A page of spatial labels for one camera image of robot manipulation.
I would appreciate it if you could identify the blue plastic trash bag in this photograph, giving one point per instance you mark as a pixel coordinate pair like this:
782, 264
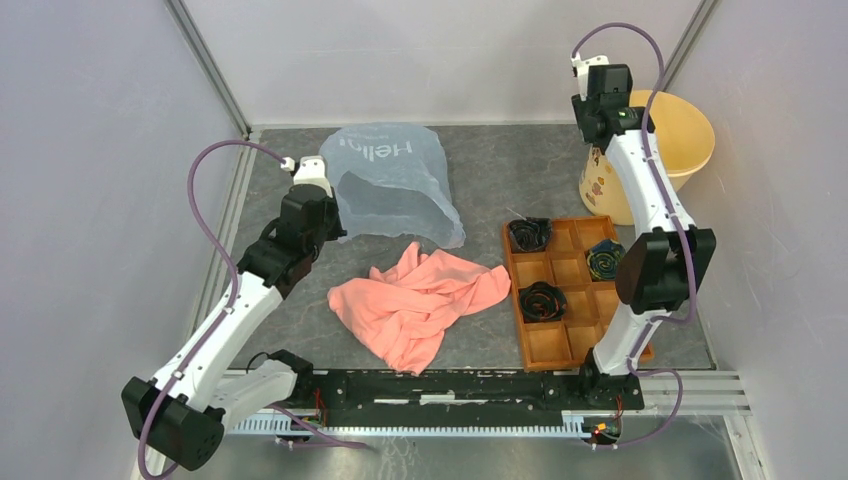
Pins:
391, 179

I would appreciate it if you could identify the yellow trash bin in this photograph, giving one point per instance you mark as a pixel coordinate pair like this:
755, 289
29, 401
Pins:
686, 143

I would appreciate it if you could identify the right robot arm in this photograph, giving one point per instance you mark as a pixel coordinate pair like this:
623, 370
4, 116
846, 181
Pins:
668, 260

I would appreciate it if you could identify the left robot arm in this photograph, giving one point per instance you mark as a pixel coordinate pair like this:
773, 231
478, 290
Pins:
184, 410

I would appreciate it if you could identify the pink cloth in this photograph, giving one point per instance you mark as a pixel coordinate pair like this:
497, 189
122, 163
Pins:
401, 314

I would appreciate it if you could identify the black rolled sock top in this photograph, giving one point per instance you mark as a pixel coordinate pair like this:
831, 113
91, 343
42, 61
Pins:
530, 235

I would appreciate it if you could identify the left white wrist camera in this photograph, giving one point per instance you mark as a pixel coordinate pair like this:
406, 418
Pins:
309, 170

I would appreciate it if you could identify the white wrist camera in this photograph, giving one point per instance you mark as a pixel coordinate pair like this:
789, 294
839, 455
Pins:
581, 68
309, 170

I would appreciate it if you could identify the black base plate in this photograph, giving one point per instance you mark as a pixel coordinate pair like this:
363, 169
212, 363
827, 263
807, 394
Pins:
456, 398

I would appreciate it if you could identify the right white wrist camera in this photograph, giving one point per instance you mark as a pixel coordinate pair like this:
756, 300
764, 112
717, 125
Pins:
581, 68

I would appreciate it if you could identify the aluminium frame rail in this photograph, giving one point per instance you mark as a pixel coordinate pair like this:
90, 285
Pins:
698, 393

